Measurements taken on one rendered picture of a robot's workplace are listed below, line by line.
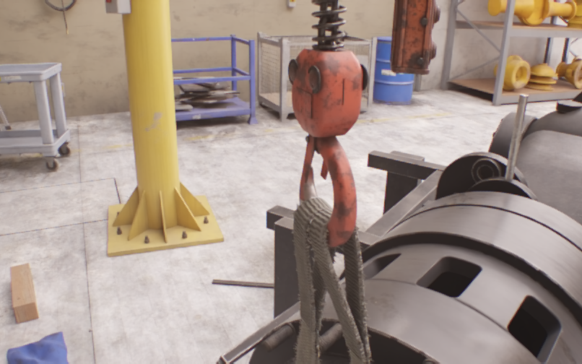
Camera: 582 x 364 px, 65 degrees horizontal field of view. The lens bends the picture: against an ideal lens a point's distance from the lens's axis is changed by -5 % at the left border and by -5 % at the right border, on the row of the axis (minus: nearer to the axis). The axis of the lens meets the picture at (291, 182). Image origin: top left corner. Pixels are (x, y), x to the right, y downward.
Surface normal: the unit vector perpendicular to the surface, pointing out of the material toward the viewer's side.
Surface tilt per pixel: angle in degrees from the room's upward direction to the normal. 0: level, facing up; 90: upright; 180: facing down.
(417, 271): 11
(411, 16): 90
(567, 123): 37
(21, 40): 90
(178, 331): 0
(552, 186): 27
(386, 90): 90
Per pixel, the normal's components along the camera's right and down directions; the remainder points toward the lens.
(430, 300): 0.00, -0.93
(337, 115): 0.39, 0.51
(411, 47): -0.15, 0.36
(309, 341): -0.92, 0.18
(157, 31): 0.71, 0.28
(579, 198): -0.28, -0.70
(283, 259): -0.57, 0.29
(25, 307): 0.51, 0.33
